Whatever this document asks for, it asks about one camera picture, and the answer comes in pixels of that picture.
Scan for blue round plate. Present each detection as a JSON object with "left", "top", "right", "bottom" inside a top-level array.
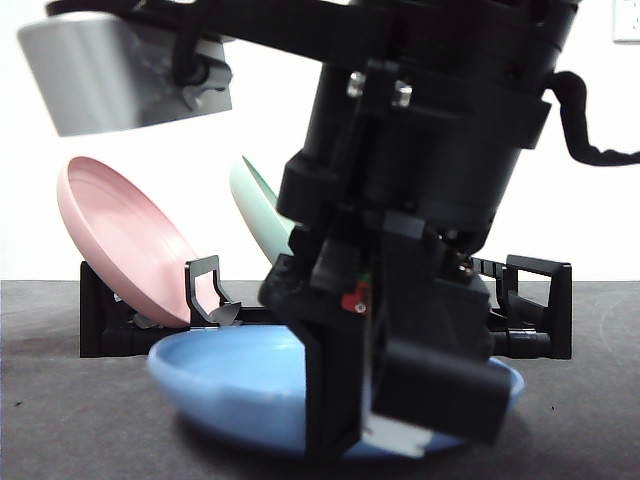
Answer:
[{"left": 146, "top": 323, "right": 526, "bottom": 461}]

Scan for pale green round plate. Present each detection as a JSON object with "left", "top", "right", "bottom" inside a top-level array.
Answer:
[{"left": 228, "top": 154, "right": 301, "bottom": 266}]

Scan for pink round plate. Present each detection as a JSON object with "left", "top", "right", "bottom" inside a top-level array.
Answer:
[{"left": 56, "top": 155, "right": 201, "bottom": 329}]

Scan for black plastic plate rack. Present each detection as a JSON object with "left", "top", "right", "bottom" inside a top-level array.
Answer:
[{"left": 79, "top": 253, "right": 574, "bottom": 361}]

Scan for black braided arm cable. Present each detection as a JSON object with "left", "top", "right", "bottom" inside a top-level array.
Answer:
[{"left": 549, "top": 69, "right": 640, "bottom": 169}]

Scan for white wall socket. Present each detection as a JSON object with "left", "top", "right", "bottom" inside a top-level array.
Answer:
[{"left": 612, "top": 0, "right": 640, "bottom": 45}]

